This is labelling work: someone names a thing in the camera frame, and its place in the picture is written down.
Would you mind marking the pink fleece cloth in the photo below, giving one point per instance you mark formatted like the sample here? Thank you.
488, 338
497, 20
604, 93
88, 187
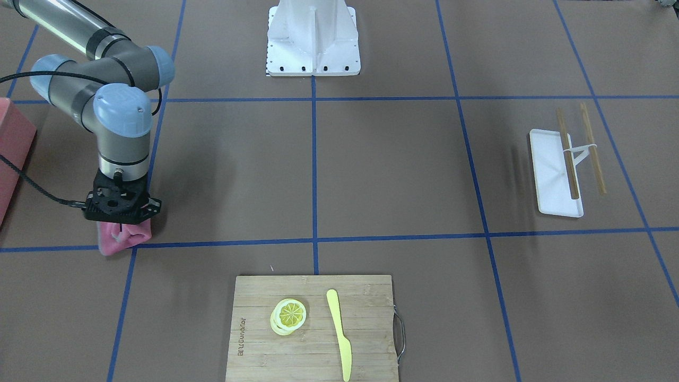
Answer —
116, 237

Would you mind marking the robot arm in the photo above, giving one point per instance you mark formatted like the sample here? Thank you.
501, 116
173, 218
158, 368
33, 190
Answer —
107, 94

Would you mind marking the yellow lemon slice toy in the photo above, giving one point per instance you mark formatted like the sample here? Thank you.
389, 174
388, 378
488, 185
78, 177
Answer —
287, 316

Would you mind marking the bamboo cutting board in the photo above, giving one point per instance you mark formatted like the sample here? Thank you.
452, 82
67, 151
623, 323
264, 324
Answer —
311, 352

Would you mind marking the yellow plastic knife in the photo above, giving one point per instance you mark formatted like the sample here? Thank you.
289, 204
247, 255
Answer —
344, 345

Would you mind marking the white rectangular tray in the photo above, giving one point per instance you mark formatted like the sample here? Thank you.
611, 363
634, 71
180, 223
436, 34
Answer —
550, 175

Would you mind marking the pink plastic bin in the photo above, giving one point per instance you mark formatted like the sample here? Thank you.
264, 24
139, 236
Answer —
17, 134

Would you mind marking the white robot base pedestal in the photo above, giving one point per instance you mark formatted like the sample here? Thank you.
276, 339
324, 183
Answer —
312, 38

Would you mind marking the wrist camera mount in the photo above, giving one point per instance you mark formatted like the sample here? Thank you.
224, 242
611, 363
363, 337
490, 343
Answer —
118, 201

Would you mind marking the white rack bracket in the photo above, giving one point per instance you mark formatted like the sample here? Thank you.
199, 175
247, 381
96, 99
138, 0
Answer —
575, 155

